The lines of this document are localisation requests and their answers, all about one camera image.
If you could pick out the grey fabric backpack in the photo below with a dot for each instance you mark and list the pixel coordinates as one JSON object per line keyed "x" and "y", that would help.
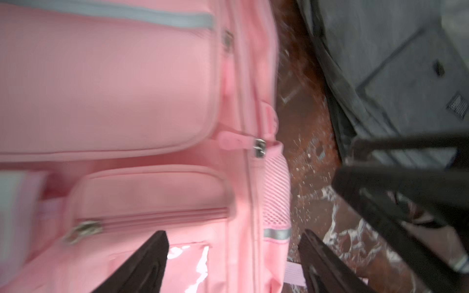
{"x": 393, "y": 68}

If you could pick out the pink backpack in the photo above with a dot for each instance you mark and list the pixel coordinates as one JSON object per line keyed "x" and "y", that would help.
{"x": 123, "y": 118}

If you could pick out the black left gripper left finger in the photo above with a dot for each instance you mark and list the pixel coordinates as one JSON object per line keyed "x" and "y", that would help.
{"x": 143, "y": 271}

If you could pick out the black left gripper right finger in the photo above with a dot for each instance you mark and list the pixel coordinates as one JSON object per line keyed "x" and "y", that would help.
{"x": 324, "y": 272}

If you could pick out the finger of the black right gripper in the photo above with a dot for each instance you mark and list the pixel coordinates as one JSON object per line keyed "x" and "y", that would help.
{"x": 444, "y": 194}
{"x": 362, "y": 148}

